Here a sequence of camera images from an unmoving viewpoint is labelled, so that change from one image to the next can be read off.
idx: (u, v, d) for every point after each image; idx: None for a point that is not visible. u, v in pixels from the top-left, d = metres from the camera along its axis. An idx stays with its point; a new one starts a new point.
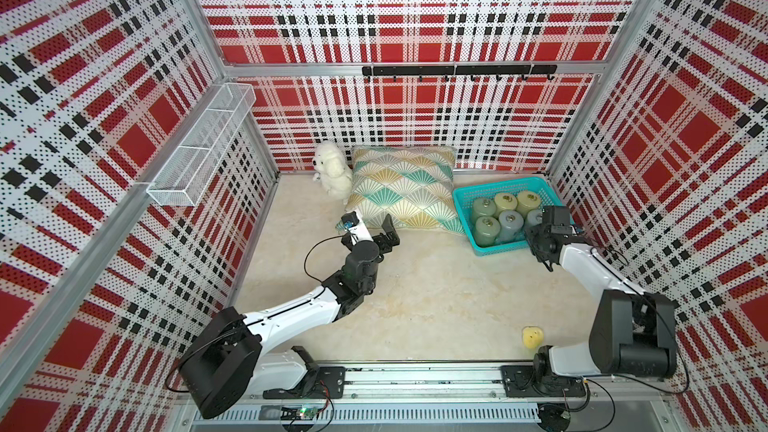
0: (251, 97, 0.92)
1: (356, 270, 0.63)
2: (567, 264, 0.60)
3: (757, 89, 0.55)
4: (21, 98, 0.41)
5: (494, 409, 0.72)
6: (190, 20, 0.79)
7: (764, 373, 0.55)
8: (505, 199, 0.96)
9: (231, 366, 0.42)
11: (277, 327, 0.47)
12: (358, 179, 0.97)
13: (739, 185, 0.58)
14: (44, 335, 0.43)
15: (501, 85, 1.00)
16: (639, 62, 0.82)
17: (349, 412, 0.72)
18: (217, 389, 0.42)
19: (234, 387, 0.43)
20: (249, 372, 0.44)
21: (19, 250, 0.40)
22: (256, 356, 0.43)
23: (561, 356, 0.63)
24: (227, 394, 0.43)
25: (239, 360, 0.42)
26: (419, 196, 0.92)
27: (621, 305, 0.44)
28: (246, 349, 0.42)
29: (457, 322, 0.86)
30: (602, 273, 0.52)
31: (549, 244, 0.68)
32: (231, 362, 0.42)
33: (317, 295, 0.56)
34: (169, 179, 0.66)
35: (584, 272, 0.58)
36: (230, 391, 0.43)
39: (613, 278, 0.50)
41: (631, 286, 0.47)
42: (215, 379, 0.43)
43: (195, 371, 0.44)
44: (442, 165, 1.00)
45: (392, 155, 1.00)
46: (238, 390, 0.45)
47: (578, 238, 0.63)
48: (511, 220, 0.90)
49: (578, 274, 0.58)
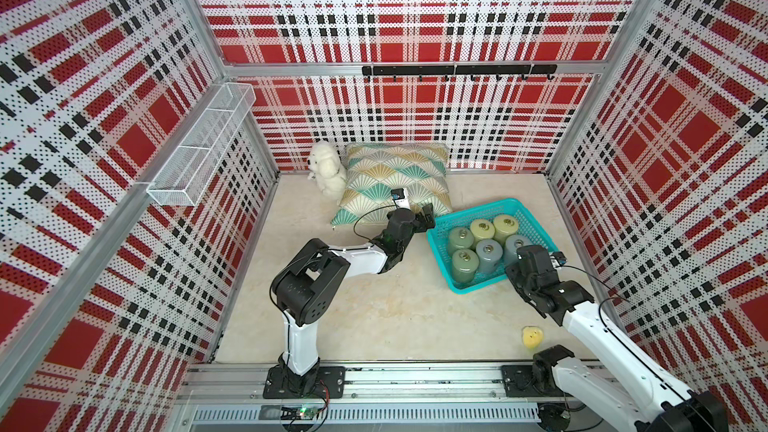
0: (251, 97, 0.92)
1: (397, 230, 0.75)
2: (583, 342, 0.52)
3: (757, 89, 0.55)
4: (21, 98, 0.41)
5: (494, 409, 0.72)
6: (190, 20, 0.79)
7: (764, 373, 0.55)
8: (481, 227, 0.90)
9: (325, 281, 0.51)
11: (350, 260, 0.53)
12: (351, 176, 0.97)
13: (739, 185, 0.58)
14: (44, 334, 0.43)
15: (501, 85, 1.00)
16: (639, 62, 0.82)
17: (348, 411, 0.72)
18: (316, 297, 0.50)
19: (325, 298, 0.52)
20: (337, 285, 0.53)
21: (19, 250, 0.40)
22: (345, 273, 0.53)
23: (572, 380, 0.61)
24: (319, 306, 0.51)
25: (335, 273, 0.52)
26: (412, 189, 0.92)
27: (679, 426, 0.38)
28: (337, 265, 0.52)
29: (456, 322, 0.86)
30: (636, 369, 0.45)
31: (546, 302, 0.59)
32: (328, 274, 0.52)
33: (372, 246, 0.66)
34: (169, 179, 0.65)
35: (606, 355, 0.51)
36: (321, 303, 0.51)
39: (650, 378, 0.44)
41: (675, 390, 0.42)
42: (310, 291, 0.51)
43: (288, 286, 0.52)
44: (434, 162, 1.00)
45: (384, 152, 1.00)
46: (324, 304, 0.53)
47: (572, 287, 0.58)
48: (489, 253, 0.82)
49: (599, 354, 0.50)
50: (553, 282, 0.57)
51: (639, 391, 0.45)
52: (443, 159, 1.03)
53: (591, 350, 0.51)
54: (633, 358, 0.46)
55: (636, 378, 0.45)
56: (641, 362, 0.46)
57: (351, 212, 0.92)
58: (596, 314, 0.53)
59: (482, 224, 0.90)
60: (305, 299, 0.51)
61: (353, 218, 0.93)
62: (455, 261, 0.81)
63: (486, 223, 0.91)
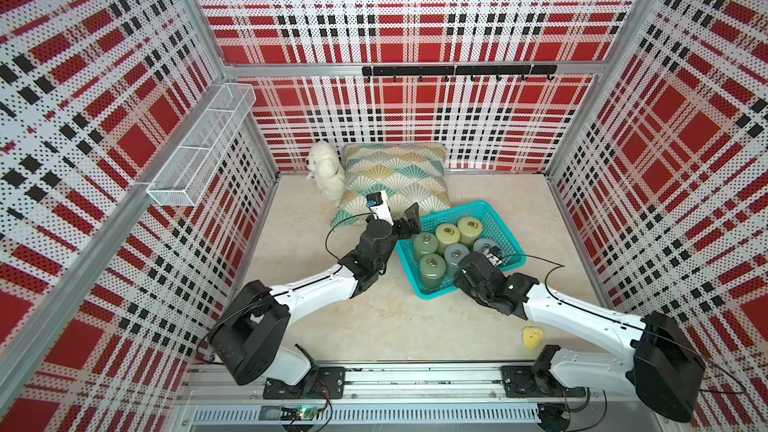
0: (251, 97, 0.92)
1: (370, 249, 0.65)
2: (547, 320, 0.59)
3: (757, 89, 0.55)
4: (21, 98, 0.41)
5: (494, 409, 0.72)
6: (190, 20, 0.79)
7: (764, 373, 0.55)
8: (446, 231, 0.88)
9: (260, 336, 0.44)
11: (300, 299, 0.48)
12: (350, 177, 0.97)
13: (739, 185, 0.58)
14: (44, 334, 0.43)
15: (501, 85, 1.00)
16: (639, 62, 0.82)
17: (349, 412, 0.72)
18: (249, 356, 0.43)
19: (263, 355, 0.45)
20: (278, 338, 0.45)
21: (19, 250, 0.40)
22: (282, 327, 0.45)
23: (570, 372, 0.61)
24: (257, 363, 0.44)
25: (269, 329, 0.44)
26: (411, 190, 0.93)
27: (653, 358, 0.41)
28: (275, 319, 0.44)
29: (457, 323, 0.86)
30: (599, 324, 0.48)
31: (505, 304, 0.60)
32: (262, 330, 0.44)
33: (335, 271, 0.58)
34: (170, 179, 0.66)
35: (572, 324, 0.53)
36: (259, 360, 0.44)
39: (612, 326, 0.46)
41: (632, 325, 0.45)
42: (245, 346, 0.44)
43: (229, 337, 0.45)
44: (433, 161, 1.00)
45: (383, 152, 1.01)
46: (266, 359, 0.46)
47: (519, 280, 0.60)
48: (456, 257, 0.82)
49: (566, 325, 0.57)
50: (501, 282, 0.64)
51: (609, 341, 0.48)
52: (442, 158, 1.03)
53: (557, 326, 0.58)
54: (592, 316, 0.49)
55: (601, 332, 0.48)
56: (598, 316, 0.49)
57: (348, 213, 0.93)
58: (546, 293, 0.55)
59: (448, 229, 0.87)
60: (239, 358, 0.44)
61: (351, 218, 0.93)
62: (422, 268, 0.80)
63: (451, 227, 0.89)
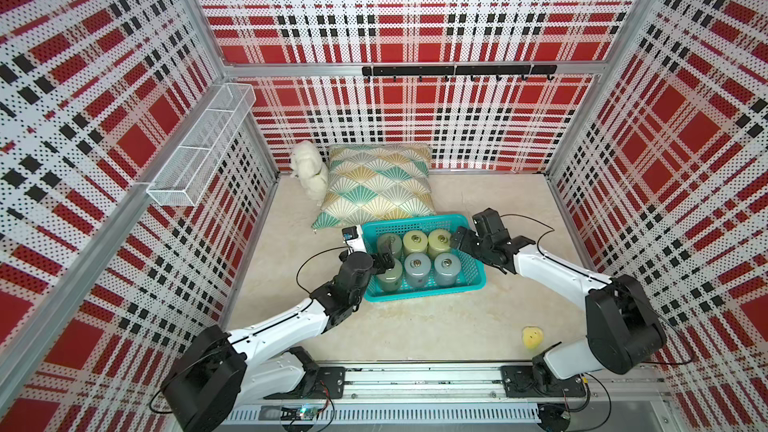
0: (251, 97, 0.92)
1: (350, 281, 0.64)
2: (527, 273, 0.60)
3: (757, 89, 0.55)
4: (21, 98, 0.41)
5: (494, 409, 0.72)
6: (190, 20, 0.79)
7: (764, 373, 0.55)
8: (413, 239, 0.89)
9: (215, 387, 0.42)
11: (262, 345, 0.46)
12: (333, 178, 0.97)
13: (739, 185, 0.58)
14: (45, 335, 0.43)
15: (501, 85, 1.00)
16: (639, 62, 0.82)
17: (349, 412, 0.72)
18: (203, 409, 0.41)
19: (220, 407, 0.43)
20: (237, 386, 0.43)
21: (19, 250, 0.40)
22: (239, 379, 0.43)
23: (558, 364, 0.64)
24: (213, 413, 0.42)
25: (224, 380, 0.42)
26: (392, 193, 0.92)
27: (604, 302, 0.44)
28: (231, 368, 0.42)
29: (457, 322, 0.86)
30: (567, 274, 0.53)
31: (500, 255, 0.67)
32: (214, 384, 0.42)
33: (304, 308, 0.56)
34: (169, 179, 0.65)
35: (548, 276, 0.58)
36: (215, 411, 0.42)
39: (580, 277, 0.50)
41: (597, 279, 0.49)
42: (201, 397, 0.42)
43: (180, 393, 0.43)
44: (417, 162, 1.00)
45: (369, 153, 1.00)
46: (223, 409, 0.44)
47: (518, 239, 0.65)
48: (414, 267, 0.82)
49: (542, 278, 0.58)
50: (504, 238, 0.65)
51: (575, 290, 0.52)
52: (425, 158, 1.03)
53: (534, 277, 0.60)
54: (566, 267, 0.53)
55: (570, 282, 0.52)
56: (574, 269, 0.52)
57: (332, 216, 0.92)
58: (538, 250, 0.60)
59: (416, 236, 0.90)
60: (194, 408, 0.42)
61: (334, 220, 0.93)
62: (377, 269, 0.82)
63: (419, 235, 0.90)
